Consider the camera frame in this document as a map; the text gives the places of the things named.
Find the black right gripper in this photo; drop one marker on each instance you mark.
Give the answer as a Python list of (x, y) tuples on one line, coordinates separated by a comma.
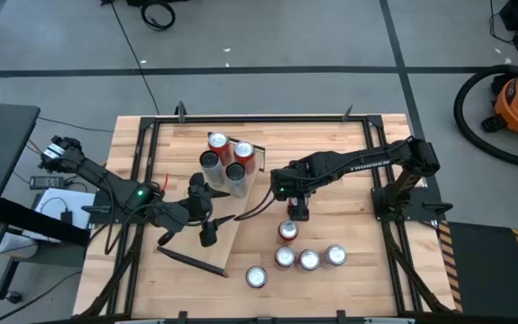
[(301, 211)]

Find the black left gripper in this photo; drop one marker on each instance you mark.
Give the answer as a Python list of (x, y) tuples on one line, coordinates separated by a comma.
[(198, 207)]

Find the white Celsius can black lid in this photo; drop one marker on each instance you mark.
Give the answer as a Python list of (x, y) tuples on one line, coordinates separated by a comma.
[(235, 172), (209, 160)]

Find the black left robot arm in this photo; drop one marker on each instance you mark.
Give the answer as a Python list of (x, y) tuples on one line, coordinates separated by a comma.
[(106, 180)]

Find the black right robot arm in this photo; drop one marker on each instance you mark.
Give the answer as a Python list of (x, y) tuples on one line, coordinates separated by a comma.
[(358, 162)]

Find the wooden tray with black ends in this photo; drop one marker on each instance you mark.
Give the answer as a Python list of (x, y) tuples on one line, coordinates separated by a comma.
[(191, 247)]

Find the silver Diet Coke can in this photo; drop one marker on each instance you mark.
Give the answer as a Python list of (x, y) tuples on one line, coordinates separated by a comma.
[(309, 259), (335, 254)]

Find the black table clamp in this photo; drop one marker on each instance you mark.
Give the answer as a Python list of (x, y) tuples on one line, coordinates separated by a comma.
[(181, 317), (341, 316), (347, 113), (180, 111)]

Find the white paper sheet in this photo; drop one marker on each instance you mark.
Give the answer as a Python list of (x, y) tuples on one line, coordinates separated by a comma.
[(79, 200)]

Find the small black power adapter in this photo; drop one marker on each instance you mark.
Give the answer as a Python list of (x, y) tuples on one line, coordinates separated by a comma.
[(67, 217)]

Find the black mat orange striped edge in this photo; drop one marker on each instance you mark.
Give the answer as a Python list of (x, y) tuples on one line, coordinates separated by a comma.
[(484, 270)]

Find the black rolling stand base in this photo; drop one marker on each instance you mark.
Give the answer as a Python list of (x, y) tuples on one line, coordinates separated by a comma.
[(7, 279)]

